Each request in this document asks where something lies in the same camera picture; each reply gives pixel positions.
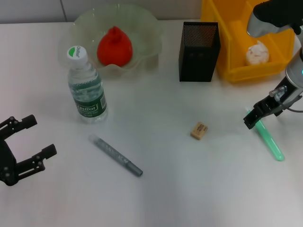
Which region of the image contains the pale green glass fruit bowl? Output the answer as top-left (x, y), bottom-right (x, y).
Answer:
top-left (71, 5), bottom-right (165, 78)

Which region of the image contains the grey glitter pen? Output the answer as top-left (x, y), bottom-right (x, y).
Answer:
top-left (89, 133), bottom-right (143, 177)

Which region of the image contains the small tan eraser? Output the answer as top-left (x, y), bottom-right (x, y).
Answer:
top-left (190, 121), bottom-right (209, 140)

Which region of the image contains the red-orange fruit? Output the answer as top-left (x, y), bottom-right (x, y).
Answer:
top-left (97, 26), bottom-right (134, 67)

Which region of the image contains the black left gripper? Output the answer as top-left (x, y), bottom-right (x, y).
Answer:
top-left (0, 114), bottom-right (58, 187)

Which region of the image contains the white paper ball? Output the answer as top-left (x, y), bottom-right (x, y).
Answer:
top-left (245, 40), bottom-right (270, 66)

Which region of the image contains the clear green-label water bottle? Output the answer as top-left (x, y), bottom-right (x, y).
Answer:
top-left (65, 45), bottom-right (109, 123)

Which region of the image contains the mint green pen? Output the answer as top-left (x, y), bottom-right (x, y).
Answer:
top-left (245, 106), bottom-right (285, 162)

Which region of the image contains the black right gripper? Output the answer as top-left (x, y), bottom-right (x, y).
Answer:
top-left (243, 93), bottom-right (302, 130)

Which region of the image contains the right arm connector cable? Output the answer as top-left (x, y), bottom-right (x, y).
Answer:
top-left (269, 86), bottom-right (303, 112)

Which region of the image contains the black mesh pen holder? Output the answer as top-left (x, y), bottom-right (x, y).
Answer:
top-left (178, 21), bottom-right (222, 83)

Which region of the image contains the black grey right wrist camera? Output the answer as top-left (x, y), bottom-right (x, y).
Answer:
top-left (246, 0), bottom-right (303, 38)

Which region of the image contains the yellow plastic bin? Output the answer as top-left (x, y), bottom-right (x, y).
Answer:
top-left (200, 0), bottom-right (296, 84)

